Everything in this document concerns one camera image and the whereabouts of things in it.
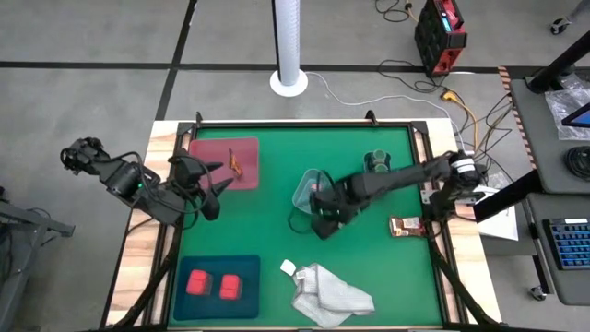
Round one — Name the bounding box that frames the white paper sheet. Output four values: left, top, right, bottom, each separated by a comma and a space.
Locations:
477, 186, 521, 243

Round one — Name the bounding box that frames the grey white knitted cloth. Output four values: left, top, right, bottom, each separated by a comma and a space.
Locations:
290, 263, 375, 329

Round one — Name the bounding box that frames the white black tower fan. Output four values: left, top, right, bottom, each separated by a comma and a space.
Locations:
269, 0, 309, 98

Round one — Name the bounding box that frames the black table frame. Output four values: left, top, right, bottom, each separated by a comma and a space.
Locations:
99, 110, 506, 332

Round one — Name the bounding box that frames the thin black cable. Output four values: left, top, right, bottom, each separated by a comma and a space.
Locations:
477, 91, 513, 153

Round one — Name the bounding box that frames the blue plastic bin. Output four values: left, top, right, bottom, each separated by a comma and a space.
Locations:
172, 254, 262, 322

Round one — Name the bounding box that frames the black backlit keyboard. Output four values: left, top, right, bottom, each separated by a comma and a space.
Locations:
542, 217, 590, 271

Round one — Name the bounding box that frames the black floor cable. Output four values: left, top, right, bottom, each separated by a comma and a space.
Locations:
376, 58, 446, 93

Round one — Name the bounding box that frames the tablet screen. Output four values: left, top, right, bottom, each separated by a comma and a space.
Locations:
560, 101, 590, 129

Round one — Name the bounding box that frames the yellow extension cable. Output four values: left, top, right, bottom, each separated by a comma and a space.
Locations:
440, 89, 480, 148

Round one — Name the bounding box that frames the orange spice packet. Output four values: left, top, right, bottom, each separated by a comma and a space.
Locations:
228, 148, 244, 179

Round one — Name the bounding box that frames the small clear plastic container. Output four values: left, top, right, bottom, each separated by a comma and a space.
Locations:
362, 148, 394, 175

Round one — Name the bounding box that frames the pink plastic bin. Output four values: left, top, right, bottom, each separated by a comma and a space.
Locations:
188, 136, 261, 191

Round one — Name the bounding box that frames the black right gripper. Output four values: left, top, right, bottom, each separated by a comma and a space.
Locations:
311, 177, 368, 240

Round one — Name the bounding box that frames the black cable yellow plug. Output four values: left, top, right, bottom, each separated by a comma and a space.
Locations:
373, 0, 414, 23

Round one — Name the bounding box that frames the clear plastic bag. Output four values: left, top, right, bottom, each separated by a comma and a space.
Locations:
544, 87, 590, 142

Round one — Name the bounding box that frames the white floor cable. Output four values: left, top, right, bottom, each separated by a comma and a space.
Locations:
306, 71, 466, 147

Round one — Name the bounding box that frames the black metal pole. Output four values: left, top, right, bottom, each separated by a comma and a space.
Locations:
526, 30, 590, 93

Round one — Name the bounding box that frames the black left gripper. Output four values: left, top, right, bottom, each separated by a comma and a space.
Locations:
171, 154, 235, 221

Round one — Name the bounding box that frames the brown spice packet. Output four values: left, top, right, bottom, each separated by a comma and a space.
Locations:
388, 215, 429, 239

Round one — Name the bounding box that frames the grey desk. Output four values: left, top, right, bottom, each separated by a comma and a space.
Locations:
509, 76, 590, 195
525, 191, 590, 306

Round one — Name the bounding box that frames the black metal beam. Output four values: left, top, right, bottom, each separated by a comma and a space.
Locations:
472, 169, 544, 224

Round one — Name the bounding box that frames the red black power station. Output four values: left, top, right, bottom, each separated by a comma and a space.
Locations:
413, 0, 468, 77

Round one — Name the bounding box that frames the black cable coil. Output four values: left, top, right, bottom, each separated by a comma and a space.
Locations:
564, 146, 590, 182

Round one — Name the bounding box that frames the grey metal stand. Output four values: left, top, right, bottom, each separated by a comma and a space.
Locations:
0, 186, 76, 332

